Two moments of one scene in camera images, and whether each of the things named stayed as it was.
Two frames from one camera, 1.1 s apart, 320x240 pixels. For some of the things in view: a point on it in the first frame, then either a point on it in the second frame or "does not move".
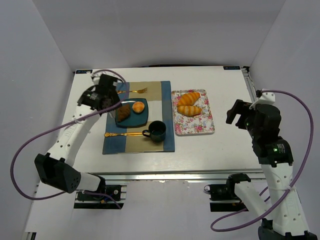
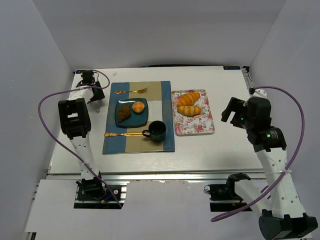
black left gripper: x=110 y=100 → x=96 y=95
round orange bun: x=138 y=107 does not move
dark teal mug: x=157 y=131 does not move
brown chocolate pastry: x=123 y=112 does not move
